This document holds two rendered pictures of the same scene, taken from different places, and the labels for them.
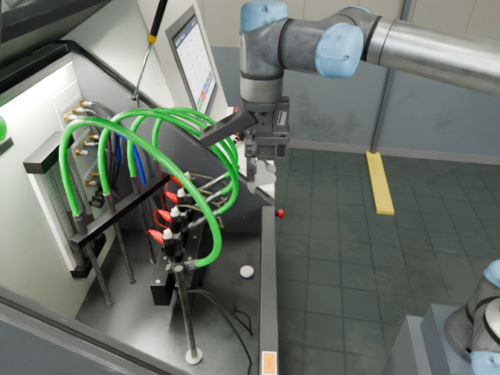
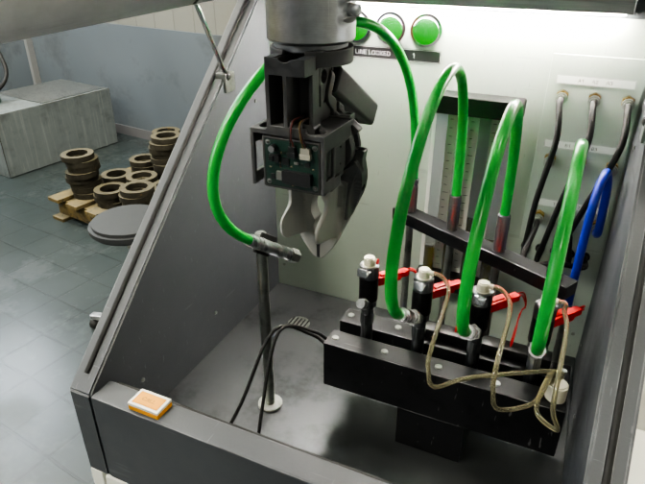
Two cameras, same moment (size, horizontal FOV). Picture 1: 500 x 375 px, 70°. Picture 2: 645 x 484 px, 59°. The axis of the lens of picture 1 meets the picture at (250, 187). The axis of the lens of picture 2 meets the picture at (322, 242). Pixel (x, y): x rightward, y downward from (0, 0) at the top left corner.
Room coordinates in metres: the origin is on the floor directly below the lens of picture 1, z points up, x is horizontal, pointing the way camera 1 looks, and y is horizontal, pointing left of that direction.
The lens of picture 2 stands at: (0.82, -0.49, 1.51)
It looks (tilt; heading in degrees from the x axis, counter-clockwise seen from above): 28 degrees down; 112
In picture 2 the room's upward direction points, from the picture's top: straight up
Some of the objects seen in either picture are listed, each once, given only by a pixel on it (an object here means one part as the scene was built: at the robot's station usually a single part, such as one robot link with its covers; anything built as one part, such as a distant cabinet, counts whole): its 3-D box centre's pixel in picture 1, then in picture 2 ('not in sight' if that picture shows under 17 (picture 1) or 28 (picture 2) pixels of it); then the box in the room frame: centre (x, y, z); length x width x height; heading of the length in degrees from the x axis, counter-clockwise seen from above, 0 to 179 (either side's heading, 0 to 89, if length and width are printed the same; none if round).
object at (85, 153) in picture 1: (87, 143); (578, 161); (0.86, 0.44, 1.20); 0.13 x 0.03 x 0.31; 178
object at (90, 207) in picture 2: not in sight; (168, 168); (-1.39, 2.29, 0.22); 1.22 x 0.83 x 0.43; 80
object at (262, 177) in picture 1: (261, 178); (298, 219); (0.60, -0.02, 1.27); 0.06 x 0.03 x 0.09; 88
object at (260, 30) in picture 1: (264, 39); not in sight; (0.61, -0.02, 1.53); 0.09 x 0.08 x 0.11; 60
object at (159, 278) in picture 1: (186, 255); (439, 392); (0.73, 0.19, 0.91); 0.34 x 0.10 x 0.15; 178
